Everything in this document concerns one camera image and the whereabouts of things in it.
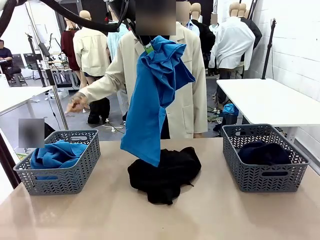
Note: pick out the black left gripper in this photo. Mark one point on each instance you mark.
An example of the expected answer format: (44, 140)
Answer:
(117, 8)

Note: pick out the dark computer monitor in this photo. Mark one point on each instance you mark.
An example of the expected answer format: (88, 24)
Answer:
(31, 61)

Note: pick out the navy blue bottoms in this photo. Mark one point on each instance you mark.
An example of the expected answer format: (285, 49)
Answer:
(262, 153)

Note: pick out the person's right forearm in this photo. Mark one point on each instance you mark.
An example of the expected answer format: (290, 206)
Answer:
(102, 86)

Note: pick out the bright blue top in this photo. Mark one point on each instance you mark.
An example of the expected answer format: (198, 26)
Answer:
(55, 155)
(147, 100)

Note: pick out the mannequin in maroon top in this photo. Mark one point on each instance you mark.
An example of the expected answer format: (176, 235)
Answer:
(68, 47)

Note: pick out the blue bag on floor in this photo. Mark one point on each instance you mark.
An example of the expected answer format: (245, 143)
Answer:
(230, 110)

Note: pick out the mannequin in white shirt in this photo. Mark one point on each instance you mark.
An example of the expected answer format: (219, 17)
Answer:
(232, 47)

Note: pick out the mannequin in cream jacket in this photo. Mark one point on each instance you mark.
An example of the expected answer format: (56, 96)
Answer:
(91, 52)

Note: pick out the black trousers at mannequin feet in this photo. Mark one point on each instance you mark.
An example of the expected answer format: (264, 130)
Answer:
(98, 110)

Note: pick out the mannequin in blue open shirt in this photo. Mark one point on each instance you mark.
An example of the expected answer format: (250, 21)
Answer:
(191, 25)

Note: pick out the seated person in dark shirt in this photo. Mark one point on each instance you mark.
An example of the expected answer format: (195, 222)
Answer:
(5, 57)

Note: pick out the large white table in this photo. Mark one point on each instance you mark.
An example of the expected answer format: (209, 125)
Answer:
(270, 100)

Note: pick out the person's right hand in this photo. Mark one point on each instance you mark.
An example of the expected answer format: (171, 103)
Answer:
(77, 103)

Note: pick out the tall black light stand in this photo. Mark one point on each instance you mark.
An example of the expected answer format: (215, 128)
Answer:
(268, 50)

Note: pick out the grey woven plastic basket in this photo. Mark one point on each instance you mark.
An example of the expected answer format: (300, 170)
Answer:
(62, 182)
(262, 180)

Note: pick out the metal pole with black clamp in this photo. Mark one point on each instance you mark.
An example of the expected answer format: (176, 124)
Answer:
(58, 105)

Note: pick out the mannequin in light blue fleece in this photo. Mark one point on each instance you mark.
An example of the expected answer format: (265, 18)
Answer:
(115, 42)

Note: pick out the person in beige coat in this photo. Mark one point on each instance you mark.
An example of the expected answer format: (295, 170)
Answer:
(190, 100)

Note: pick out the mannequin in black coat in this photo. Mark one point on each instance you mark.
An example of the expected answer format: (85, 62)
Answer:
(255, 32)

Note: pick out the black bag on floor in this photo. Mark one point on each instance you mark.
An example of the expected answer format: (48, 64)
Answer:
(48, 131)

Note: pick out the mannequin in black jacket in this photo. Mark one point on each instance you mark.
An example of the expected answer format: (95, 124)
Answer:
(207, 40)

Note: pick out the black bottoms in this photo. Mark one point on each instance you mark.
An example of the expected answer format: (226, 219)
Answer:
(165, 180)

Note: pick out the white side table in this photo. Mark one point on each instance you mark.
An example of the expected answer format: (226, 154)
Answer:
(22, 96)

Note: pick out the black tripod stand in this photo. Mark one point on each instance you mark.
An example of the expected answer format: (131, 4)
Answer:
(35, 62)

